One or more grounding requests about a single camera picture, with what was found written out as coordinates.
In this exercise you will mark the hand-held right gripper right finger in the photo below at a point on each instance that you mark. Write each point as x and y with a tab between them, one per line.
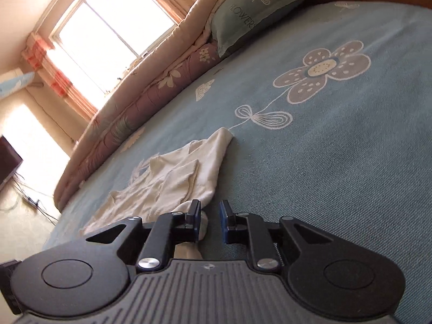
222	222

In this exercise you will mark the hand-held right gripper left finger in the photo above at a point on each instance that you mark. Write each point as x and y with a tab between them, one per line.
197	224

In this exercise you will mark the white printed sweatshirt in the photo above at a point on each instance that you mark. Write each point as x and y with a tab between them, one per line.
168	182

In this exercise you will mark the power strip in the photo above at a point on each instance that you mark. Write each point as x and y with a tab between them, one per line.
32	201

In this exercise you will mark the black television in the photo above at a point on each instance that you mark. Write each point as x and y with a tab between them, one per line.
8	162

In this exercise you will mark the pink floral quilt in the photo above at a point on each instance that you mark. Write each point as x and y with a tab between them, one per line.
141	101

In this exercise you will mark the covered air conditioner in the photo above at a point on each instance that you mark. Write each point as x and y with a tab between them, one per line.
15	84

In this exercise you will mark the window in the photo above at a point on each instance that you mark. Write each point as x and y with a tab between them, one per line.
108	33

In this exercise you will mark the green pillow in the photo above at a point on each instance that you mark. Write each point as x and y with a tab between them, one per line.
256	10

